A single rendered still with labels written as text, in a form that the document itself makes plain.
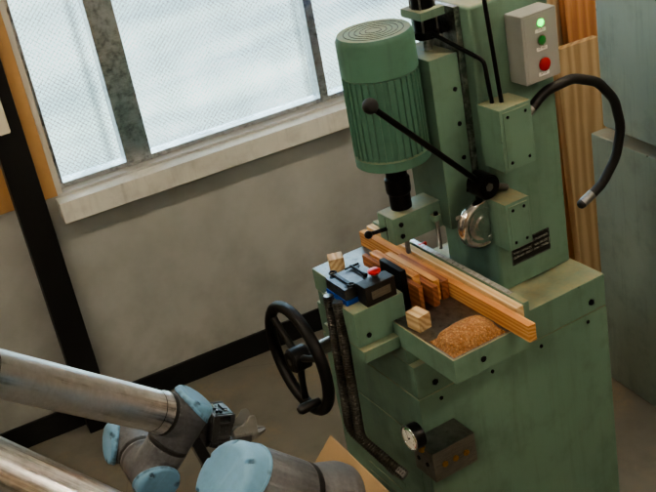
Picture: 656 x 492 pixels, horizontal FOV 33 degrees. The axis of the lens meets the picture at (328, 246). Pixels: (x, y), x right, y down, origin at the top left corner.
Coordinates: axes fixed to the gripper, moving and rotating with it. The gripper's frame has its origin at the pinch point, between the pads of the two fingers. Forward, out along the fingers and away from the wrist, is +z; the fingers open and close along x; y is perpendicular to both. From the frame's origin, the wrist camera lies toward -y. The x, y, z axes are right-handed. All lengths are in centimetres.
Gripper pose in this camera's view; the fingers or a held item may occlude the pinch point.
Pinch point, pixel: (259, 431)
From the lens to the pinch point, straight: 259.9
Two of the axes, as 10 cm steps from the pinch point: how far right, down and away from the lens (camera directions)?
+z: 8.6, -0.3, 5.2
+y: 1.3, -9.5, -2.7
